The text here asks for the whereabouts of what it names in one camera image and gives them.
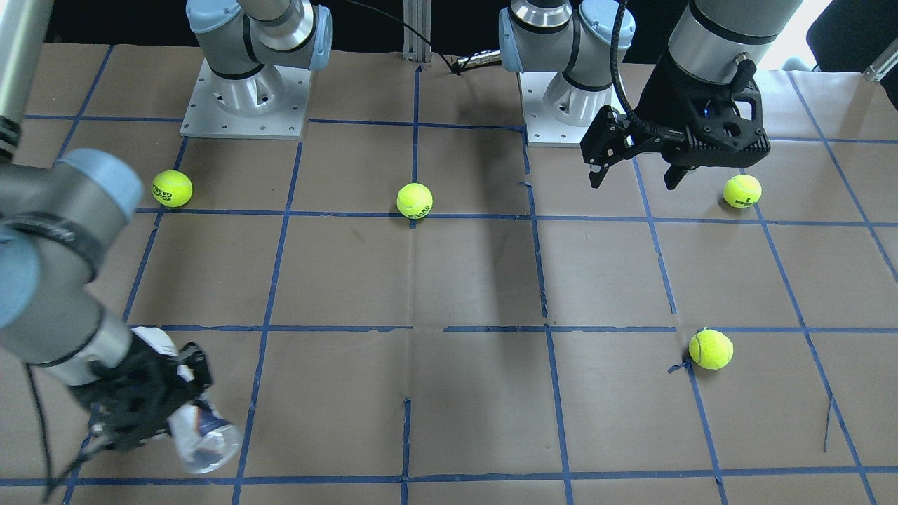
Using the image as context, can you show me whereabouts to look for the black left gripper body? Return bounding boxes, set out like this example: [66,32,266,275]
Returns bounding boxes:
[580,60,772,169]

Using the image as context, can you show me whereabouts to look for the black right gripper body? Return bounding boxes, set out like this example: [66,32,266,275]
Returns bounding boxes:
[69,342,214,452]

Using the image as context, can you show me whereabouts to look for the clear tennis ball can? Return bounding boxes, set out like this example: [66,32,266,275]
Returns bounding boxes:
[133,327,243,474]

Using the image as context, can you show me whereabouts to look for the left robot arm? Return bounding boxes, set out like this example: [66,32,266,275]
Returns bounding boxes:
[498,1,799,189]

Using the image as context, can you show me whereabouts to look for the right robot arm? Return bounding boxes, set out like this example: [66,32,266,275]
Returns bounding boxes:
[1,1,211,452]

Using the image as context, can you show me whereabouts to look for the tennis ball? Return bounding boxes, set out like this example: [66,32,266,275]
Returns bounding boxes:
[151,170,193,208]
[723,175,763,208]
[396,182,434,220]
[688,328,734,370]

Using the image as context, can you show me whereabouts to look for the tennis ball near front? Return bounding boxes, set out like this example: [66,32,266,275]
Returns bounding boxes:
[688,328,734,370]

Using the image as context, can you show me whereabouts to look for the tennis ball centre back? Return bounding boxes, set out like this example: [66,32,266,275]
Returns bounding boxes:
[396,182,434,220]

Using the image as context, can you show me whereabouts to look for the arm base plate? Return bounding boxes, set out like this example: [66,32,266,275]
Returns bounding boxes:
[518,72,619,148]
[180,62,312,140]

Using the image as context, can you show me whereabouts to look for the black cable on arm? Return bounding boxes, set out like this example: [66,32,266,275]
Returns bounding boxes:
[609,0,660,134]

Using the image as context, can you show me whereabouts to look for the aluminium frame post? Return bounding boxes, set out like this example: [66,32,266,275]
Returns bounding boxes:
[402,0,433,66]

